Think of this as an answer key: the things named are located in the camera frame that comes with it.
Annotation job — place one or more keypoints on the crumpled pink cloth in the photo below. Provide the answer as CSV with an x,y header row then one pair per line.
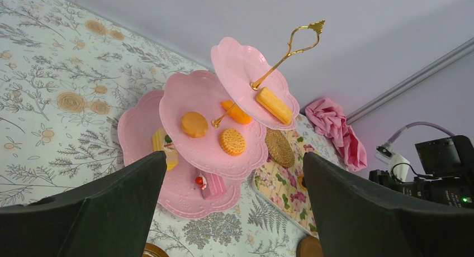
x,y
329,120

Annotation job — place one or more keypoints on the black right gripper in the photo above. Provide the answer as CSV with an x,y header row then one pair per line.
x,y
448,178

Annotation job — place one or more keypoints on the floral tablecloth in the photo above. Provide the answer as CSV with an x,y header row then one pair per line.
x,y
67,76

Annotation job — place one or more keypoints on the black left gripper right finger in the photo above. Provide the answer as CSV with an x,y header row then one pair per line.
x,y
357,217

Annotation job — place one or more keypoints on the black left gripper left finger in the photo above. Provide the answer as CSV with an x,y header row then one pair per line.
x,y
110,216

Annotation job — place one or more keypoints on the brown saucer left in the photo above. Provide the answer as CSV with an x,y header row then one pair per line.
x,y
152,250

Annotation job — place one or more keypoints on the pink cake slice toy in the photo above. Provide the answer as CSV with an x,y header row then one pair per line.
x,y
212,186

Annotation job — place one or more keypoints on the small orange cookie toy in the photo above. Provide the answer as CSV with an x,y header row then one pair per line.
x,y
232,142

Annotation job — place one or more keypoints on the orange flower cookie toy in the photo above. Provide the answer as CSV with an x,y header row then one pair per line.
x,y
301,182

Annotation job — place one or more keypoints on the floral rectangular serving tray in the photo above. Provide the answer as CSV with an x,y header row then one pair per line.
x,y
279,199

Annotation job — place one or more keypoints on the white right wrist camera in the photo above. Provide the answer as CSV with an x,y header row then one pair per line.
x,y
394,162

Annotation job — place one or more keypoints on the yellow cake piece toy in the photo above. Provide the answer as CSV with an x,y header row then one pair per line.
x,y
161,141

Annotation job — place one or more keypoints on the round woven brown coaster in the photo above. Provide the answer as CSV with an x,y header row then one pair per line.
x,y
279,148

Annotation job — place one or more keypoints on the brown saucer right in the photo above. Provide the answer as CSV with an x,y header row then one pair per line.
x,y
309,246

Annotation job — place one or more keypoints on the yellow rectangular biscuit toy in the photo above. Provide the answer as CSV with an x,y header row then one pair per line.
x,y
274,105

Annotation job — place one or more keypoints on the orange star cookie toy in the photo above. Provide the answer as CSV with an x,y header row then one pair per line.
x,y
236,113

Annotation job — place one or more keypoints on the pink three-tier cake stand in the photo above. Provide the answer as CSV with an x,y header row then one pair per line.
x,y
240,72

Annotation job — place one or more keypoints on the round orange cookie toy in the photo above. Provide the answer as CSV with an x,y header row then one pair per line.
x,y
194,124

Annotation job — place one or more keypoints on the brown saucer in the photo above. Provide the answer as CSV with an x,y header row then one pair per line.
x,y
152,250
309,246

